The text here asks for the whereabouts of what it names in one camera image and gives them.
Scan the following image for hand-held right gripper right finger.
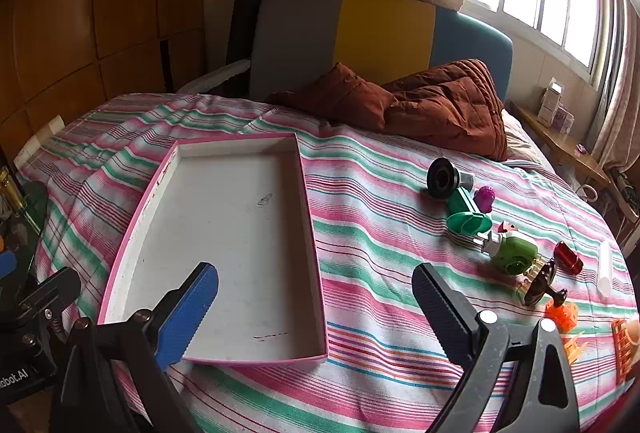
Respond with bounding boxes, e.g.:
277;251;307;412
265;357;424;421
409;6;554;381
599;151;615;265
411;262;582;433

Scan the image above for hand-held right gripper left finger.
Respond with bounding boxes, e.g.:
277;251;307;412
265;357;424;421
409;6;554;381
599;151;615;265
48;262;220;433

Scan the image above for pink cardboard tray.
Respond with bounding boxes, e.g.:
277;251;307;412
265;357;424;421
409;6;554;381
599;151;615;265
97;132;329;366

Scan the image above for green plastic scoop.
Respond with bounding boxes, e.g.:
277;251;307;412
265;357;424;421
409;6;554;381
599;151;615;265
446;190;494;236

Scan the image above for green and white toy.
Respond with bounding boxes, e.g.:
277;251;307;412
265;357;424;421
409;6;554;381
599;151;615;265
474;230;541;274

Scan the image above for dark brown figure toy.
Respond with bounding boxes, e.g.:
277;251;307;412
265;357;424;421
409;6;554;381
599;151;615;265
516;258;568;306

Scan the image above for orange linked cubes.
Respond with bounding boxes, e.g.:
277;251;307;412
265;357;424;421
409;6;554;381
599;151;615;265
545;300;581;334

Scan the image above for black funnel with silver neck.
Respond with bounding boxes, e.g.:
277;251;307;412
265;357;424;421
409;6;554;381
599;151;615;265
427;157;475;200

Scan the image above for small red container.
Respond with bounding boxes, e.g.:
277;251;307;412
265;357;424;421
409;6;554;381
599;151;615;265
553;240;585;275

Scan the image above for yellow scoop piece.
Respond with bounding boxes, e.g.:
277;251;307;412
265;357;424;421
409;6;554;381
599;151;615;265
559;332;590;363

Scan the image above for orange plastic rack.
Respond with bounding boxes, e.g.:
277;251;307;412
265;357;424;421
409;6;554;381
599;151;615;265
611;318;640;385

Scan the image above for glass side table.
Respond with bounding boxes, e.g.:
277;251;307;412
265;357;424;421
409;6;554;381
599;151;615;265
0;183;51;294

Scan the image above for gold capped bottle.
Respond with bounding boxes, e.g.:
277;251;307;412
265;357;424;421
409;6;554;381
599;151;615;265
0;166;26;219

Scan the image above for striped blanket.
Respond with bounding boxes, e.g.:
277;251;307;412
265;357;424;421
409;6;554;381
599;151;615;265
15;92;640;433

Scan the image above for translucent white case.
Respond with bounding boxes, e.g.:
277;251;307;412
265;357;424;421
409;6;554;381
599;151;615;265
598;238;614;298

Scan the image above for pale pillow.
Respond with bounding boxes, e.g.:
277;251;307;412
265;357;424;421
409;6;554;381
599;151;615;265
502;110;543;164

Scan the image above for brown quilted duvet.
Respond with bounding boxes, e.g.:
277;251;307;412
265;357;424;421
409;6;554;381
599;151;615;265
267;59;508;161

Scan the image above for wooden side table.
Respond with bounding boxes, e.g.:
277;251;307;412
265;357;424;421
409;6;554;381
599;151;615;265
510;100;611;186

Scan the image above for purple cardboard box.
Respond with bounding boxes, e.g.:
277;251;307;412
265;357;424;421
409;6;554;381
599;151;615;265
552;106;575;133

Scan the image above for white cardboard box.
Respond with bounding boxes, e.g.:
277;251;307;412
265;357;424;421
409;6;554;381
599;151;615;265
537;78;566;124

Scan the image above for wooden wardrobe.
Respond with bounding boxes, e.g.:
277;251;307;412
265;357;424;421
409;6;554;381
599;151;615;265
0;0;211;164

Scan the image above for grey yellow blue headboard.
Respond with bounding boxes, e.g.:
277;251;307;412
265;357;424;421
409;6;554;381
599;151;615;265
249;0;515;103

